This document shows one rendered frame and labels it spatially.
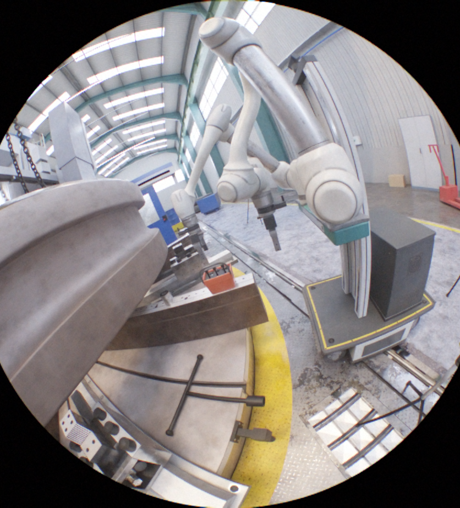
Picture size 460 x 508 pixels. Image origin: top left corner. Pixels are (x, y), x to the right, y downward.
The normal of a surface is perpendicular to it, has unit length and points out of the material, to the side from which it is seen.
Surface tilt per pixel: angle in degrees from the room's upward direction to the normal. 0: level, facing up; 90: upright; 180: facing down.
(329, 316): 0
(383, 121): 90
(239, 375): 0
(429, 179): 90
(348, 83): 90
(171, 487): 0
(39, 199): 90
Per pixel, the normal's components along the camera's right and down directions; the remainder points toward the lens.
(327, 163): -0.47, 0.22
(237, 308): 0.00, 0.39
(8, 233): 0.90, -0.22
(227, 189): -0.50, 0.63
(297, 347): -0.36, -0.86
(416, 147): -0.89, 0.44
